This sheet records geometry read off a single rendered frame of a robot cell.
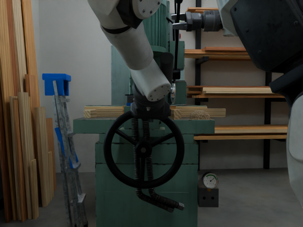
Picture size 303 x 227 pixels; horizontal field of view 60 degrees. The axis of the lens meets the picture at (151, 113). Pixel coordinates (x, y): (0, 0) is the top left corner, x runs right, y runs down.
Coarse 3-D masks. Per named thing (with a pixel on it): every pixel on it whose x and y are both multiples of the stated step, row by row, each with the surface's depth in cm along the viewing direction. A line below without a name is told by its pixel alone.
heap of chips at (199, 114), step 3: (195, 111) 116; (198, 111) 114; (201, 111) 114; (204, 111) 115; (192, 114) 114; (195, 114) 112; (198, 114) 112; (201, 114) 112; (204, 114) 112; (207, 114) 112; (189, 117) 119; (192, 117) 113; (195, 117) 111; (198, 117) 111; (201, 117) 111; (204, 117) 111; (207, 117) 111
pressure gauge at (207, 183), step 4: (208, 172) 106; (204, 176) 105; (208, 176) 105; (212, 176) 105; (216, 176) 104; (204, 180) 105; (208, 180) 105; (212, 180) 105; (216, 180) 105; (204, 184) 105; (208, 184) 105; (212, 184) 105; (216, 184) 105; (208, 188) 107
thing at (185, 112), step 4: (96, 112) 127; (100, 112) 126; (104, 112) 126; (108, 112) 126; (112, 112) 126; (116, 112) 126; (120, 112) 126; (184, 112) 125; (188, 112) 125; (208, 112) 125; (212, 112) 125; (216, 112) 125; (220, 112) 125; (224, 112) 125; (96, 116) 127; (100, 116) 127; (104, 116) 127; (108, 116) 126; (112, 116) 126; (116, 116) 126; (184, 116) 125; (188, 116) 125; (212, 116) 125; (216, 116) 125; (220, 116) 125; (224, 116) 125
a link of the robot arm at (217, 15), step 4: (216, 12) 112; (216, 16) 112; (216, 20) 112; (220, 20) 110; (216, 24) 112; (220, 24) 113; (216, 28) 114; (220, 28) 116; (224, 32) 115; (228, 32) 114
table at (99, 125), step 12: (84, 120) 111; (96, 120) 111; (108, 120) 111; (180, 120) 110; (192, 120) 110; (204, 120) 110; (84, 132) 112; (96, 132) 111; (132, 132) 101; (156, 132) 101; (168, 132) 110; (192, 132) 110; (204, 132) 110
